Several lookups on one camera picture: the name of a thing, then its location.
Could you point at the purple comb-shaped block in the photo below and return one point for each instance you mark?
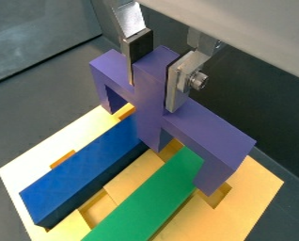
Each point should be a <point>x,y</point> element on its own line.
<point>219,143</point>

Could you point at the blue long bar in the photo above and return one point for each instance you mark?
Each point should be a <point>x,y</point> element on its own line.
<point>69,185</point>

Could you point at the yellow slotted board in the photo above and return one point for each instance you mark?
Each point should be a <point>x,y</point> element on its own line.
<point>221,217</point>

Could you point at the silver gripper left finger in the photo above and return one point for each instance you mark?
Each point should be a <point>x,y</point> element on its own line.
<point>135,35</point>

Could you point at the green long bar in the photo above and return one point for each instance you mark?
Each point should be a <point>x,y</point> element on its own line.
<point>138,217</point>

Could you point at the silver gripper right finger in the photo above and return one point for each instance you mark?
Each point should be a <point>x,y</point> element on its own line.
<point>185,75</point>

